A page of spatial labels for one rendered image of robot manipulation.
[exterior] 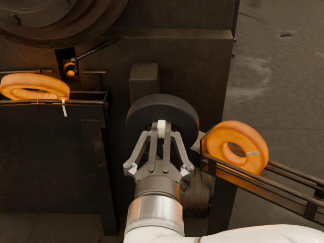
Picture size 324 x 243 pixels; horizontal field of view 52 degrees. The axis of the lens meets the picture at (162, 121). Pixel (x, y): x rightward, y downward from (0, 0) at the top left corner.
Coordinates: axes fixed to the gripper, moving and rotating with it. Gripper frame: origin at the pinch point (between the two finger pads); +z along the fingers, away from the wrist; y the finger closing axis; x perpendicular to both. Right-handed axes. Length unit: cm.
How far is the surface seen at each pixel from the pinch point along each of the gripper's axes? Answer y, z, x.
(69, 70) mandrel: -30.0, 33.3, -11.1
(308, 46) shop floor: 112, 196, -94
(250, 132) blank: 20.1, 4.3, -6.6
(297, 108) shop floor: 81, 112, -90
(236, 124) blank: 17.1, 6.6, -6.5
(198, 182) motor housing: 10.4, 8.6, -32.1
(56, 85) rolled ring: -29.3, 20.3, -6.8
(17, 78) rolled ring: -38.2, 18.1, -3.4
